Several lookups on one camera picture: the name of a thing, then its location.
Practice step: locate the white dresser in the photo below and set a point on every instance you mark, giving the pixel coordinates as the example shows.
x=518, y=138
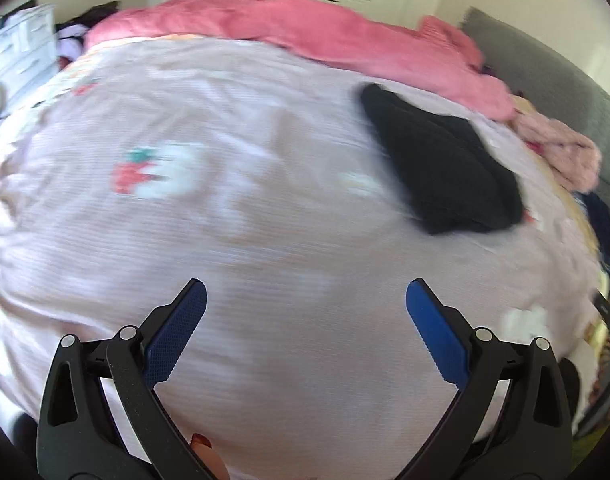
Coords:
x=20, y=50

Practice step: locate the lilac printed bedsheet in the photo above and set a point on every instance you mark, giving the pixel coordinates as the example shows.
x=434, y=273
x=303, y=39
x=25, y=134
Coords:
x=260, y=210

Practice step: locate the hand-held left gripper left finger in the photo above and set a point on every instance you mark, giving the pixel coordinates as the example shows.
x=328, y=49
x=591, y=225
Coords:
x=177, y=335

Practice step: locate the pink quilt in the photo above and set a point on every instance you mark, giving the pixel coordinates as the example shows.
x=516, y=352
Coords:
x=295, y=30

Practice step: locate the dark blue garment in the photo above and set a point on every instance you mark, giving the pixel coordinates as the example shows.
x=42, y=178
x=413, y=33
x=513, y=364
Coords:
x=605, y=220

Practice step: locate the pink fluffy garment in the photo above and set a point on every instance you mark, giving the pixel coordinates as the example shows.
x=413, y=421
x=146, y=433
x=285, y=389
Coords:
x=565, y=155

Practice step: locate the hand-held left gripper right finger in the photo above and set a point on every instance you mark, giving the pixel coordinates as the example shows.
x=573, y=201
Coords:
x=435, y=335

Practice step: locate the black sweater with orange cuffs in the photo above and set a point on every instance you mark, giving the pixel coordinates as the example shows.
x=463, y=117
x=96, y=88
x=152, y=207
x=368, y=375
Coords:
x=445, y=175

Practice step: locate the person's left hand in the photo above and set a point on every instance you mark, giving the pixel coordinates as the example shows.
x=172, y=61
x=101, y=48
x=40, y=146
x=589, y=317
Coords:
x=210, y=457

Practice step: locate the pile of dark clothes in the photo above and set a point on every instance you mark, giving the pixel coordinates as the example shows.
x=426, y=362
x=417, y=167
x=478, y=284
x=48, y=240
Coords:
x=90, y=17

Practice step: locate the grey quilted headboard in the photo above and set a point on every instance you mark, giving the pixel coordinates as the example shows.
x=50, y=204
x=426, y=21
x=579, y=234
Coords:
x=560, y=85

